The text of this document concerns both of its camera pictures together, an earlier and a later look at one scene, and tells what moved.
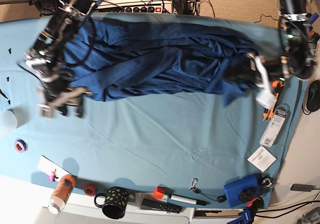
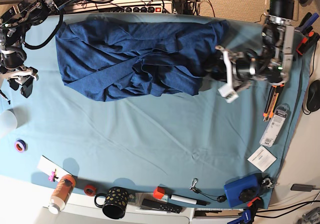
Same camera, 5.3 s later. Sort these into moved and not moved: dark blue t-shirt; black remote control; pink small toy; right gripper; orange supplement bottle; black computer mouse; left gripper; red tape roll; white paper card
Moved: left gripper; right gripper; dark blue t-shirt
Not moved: red tape roll; black remote control; white paper card; black computer mouse; pink small toy; orange supplement bottle
